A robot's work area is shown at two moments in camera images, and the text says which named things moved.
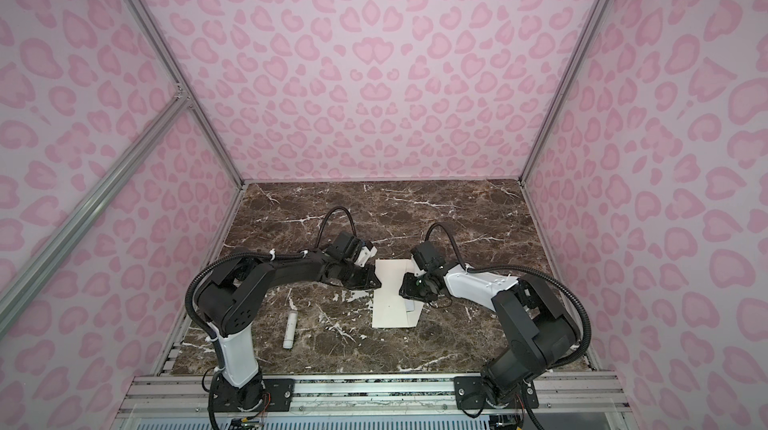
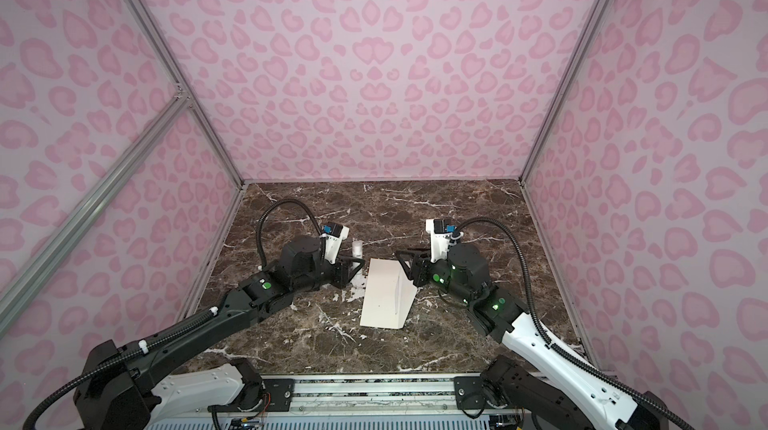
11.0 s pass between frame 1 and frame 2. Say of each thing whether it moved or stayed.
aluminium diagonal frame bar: stayed
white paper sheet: moved
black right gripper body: moved
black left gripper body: moved
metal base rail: stayed
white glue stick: moved
